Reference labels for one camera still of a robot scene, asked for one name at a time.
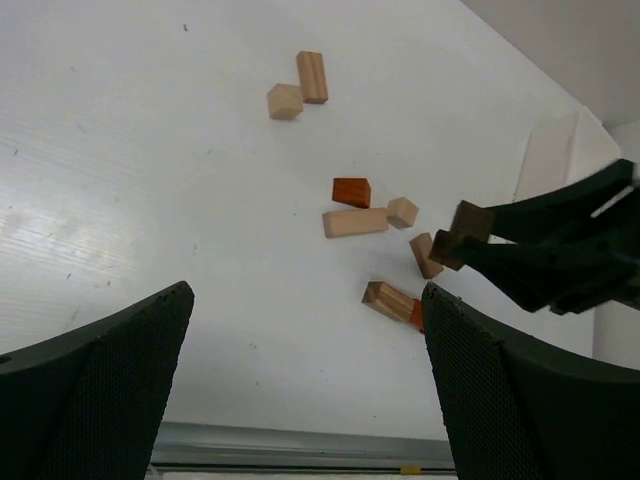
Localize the long light wood block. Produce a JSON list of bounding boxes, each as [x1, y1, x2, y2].
[[322, 208, 388, 239]]

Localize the small light cube block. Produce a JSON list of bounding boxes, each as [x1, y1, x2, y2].
[[266, 83, 304, 120]]

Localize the aluminium front rail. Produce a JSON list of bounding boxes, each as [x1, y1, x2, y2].
[[151, 422, 455, 472]]

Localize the tan rectangular block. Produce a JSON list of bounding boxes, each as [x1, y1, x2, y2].
[[409, 232, 444, 280]]

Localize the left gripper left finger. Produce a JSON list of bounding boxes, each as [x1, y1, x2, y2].
[[1, 281, 194, 479]]

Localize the reddish brown wedge block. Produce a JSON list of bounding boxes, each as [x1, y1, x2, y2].
[[332, 177, 371, 209]]

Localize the white plastic bin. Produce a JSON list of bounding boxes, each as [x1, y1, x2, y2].
[[513, 107, 621, 202]]

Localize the small light square block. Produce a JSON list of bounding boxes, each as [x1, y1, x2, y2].
[[386, 197, 419, 230]]

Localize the orange arch block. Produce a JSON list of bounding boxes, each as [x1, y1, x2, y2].
[[409, 299, 424, 334]]

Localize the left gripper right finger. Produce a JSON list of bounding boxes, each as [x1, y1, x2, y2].
[[422, 283, 639, 479]]

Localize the dark brown notched block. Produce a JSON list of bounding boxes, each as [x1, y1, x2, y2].
[[428, 200, 496, 271]]

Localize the striped light wood block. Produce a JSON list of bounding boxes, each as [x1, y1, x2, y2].
[[362, 281, 415, 323]]

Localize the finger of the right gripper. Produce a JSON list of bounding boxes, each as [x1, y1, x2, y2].
[[487, 159, 635, 240], [462, 234, 639, 314]]

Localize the light wood block far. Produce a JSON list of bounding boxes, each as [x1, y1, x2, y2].
[[296, 51, 329, 104]]

